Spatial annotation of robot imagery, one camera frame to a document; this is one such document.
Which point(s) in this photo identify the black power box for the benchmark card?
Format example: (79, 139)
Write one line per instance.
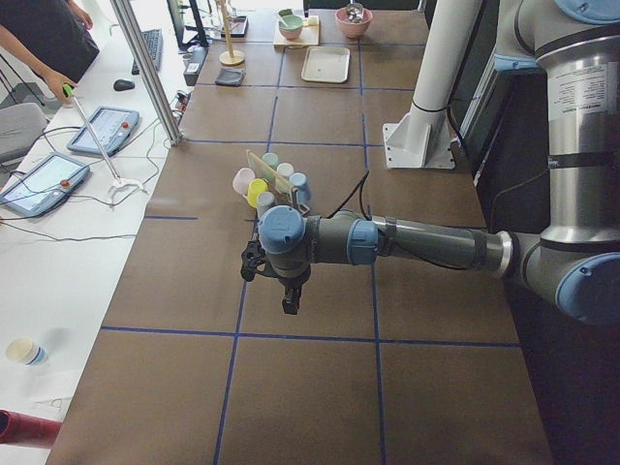
(194, 61)

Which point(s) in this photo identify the black keyboard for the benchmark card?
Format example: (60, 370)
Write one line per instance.
(154, 42)

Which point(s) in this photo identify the white plastic tray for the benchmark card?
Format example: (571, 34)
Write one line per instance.
(326, 64)

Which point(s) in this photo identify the paper cup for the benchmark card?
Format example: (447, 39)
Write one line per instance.
(26, 351)

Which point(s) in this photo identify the aluminium frame post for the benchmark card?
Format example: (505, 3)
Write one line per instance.
(154, 88)

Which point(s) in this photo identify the black monitor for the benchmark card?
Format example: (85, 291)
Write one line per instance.
(187, 36)

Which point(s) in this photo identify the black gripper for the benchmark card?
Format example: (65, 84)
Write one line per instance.
(292, 280)

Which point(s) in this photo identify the folded grey cloth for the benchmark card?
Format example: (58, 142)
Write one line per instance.
(230, 77)

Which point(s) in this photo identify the wooden mug tree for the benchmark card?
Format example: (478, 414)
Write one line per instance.
(230, 57)

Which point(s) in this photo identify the pink bowl with ice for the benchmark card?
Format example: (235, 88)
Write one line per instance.
(353, 20)

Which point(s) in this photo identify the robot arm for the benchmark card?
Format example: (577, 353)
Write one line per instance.
(574, 262)

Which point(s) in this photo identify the green plastic cup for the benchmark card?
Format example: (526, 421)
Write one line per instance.
(271, 159)

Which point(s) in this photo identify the red cylinder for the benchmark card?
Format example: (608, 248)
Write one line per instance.
(26, 431)

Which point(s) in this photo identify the white reacher grabber stick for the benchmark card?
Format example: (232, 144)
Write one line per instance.
(119, 182)

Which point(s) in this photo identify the yellow plastic cup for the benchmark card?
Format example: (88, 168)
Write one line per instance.
(256, 187)

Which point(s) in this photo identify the far teach pendant tablet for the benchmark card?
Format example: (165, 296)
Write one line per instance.
(113, 126)

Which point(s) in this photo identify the person in black shirt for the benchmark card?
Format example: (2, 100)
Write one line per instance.
(52, 38)

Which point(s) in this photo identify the near teach pendant tablet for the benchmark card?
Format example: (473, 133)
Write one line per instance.
(46, 186)

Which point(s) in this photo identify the cream plastic cup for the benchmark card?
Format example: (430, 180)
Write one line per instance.
(286, 170)

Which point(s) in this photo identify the pink plastic cup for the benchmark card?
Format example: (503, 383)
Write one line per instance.
(242, 180)

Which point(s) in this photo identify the green bowl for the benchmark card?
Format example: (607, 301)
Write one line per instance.
(290, 26)

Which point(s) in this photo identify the wooden cutting board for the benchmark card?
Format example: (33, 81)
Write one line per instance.
(310, 34)

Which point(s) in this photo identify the grey office chair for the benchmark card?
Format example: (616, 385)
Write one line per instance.
(21, 125)

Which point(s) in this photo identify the teach pendant tablet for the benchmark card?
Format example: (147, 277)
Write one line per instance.
(46, 186)
(113, 126)

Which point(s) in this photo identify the black computer mouse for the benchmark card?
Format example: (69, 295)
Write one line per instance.
(123, 84)

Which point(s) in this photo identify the white wire cup rack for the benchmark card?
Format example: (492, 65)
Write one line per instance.
(280, 187)

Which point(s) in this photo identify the grey plastic cup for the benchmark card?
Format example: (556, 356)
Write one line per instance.
(264, 202)

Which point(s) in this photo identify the blue plastic cup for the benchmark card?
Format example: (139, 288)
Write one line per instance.
(300, 181)

